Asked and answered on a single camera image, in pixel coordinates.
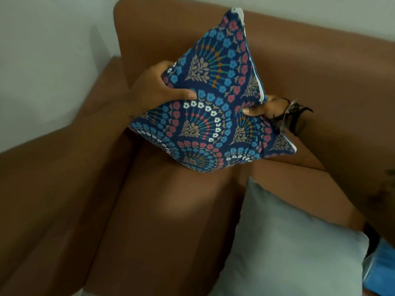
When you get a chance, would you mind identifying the person's left hand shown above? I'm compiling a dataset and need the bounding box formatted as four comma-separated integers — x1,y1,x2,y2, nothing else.
126,60,198,120

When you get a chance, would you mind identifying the clear bangle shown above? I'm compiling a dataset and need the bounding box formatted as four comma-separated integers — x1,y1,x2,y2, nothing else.
279,98,299,135

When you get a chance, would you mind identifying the blue cloth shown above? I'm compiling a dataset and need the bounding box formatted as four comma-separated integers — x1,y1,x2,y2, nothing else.
362,237,395,296

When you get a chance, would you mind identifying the person's right hand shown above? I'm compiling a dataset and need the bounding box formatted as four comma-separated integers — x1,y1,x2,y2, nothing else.
242,95,292,128

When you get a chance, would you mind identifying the blue floral patterned cushion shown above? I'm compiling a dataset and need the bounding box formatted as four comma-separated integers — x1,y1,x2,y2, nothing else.
128,7,297,174

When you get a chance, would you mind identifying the plain grey cushion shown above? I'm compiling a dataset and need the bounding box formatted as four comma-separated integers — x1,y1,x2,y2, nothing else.
209,177,370,296

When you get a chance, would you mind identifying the person's right forearm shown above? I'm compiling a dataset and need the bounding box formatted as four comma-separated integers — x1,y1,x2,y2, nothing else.
288,109,395,247

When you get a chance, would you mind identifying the person's left forearm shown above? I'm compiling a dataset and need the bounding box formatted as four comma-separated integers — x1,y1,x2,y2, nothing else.
0,89,138,219

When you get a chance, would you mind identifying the black thread wristband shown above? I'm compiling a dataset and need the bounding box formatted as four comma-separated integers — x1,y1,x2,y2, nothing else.
271,100,314,136

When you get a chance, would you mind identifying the brown sofa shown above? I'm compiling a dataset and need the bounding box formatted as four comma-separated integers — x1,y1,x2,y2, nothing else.
0,0,395,296

